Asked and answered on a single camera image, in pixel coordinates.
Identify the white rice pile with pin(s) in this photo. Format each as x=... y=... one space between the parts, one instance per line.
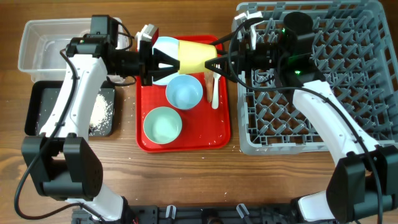
x=101 y=116

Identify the red serving tray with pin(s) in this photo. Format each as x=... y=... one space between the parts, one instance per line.
x=202 y=126

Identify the yellow plastic cup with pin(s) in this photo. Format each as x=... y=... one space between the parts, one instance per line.
x=192 y=56

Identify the black tray bin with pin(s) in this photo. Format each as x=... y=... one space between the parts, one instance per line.
x=42 y=101

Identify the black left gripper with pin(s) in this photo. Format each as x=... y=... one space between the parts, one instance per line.
x=146 y=64

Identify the small light blue bowl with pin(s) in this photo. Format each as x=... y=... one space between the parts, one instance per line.
x=184 y=92

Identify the grey dishwasher rack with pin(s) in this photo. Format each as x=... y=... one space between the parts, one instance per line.
x=352 y=47

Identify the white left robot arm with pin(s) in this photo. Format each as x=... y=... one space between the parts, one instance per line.
x=59 y=160

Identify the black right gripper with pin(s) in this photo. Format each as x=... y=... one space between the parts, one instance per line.
x=240 y=55

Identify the large light blue plate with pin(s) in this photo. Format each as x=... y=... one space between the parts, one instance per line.
x=169 y=46

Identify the light green bowl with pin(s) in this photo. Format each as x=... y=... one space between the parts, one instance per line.
x=162 y=125

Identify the white plastic spoon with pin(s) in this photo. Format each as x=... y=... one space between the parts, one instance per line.
x=215 y=100

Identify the clear plastic bin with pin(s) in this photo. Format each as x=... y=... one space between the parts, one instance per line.
x=41 y=43

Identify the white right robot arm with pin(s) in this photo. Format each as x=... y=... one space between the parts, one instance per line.
x=364 y=182

